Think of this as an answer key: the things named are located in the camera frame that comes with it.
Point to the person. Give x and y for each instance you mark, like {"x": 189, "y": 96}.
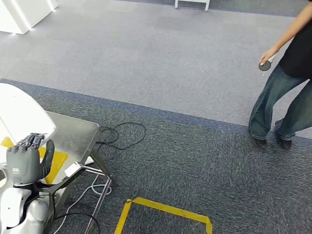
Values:
{"x": 280, "y": 97}

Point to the steel workbench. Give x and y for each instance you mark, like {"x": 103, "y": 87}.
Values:
{"x": 72, "y": 135}

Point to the person's hand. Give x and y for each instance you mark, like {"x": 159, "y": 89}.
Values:
{"x": 268, "y": 55}

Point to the yellow floor tape outline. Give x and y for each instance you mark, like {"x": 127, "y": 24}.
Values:
{"x": 171, "y": 210}

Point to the person's forearm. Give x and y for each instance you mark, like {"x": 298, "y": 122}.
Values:
{"x": 292, "y": 29}

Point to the white bench frame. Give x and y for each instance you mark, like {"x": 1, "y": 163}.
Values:
{"x": 207, "y": 5}

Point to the black round disc tool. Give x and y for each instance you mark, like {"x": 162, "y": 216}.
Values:
{"x": 264, "y": 67}

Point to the white lit display plinth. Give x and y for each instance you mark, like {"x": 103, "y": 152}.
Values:
{"x": 22, "y": 16}

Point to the white plastic car part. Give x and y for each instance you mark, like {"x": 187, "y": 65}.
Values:
{"x": 22, "y": 109}

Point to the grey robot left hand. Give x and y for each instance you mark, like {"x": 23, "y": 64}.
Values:
{"x": 23, "y": 164}

